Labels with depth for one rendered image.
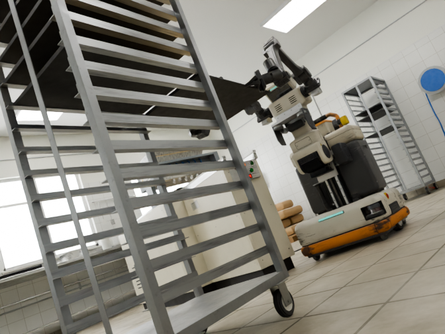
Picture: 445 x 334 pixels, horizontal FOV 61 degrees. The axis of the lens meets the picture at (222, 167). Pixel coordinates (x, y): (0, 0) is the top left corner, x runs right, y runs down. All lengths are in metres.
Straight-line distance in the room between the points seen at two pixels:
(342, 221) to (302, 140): 0.61
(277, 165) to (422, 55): 3.13
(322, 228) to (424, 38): 4.43
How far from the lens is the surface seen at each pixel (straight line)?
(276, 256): 1.49
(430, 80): 6.33
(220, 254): 3.00
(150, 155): 1.85
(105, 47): 1.37
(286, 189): 7.60
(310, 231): 2.70
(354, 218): 2.58
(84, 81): 1.18
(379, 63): 6.74
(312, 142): 2.72
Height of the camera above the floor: 0.30
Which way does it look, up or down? 11 degrees up
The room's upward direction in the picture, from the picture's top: 21 degrees counter-clockwise
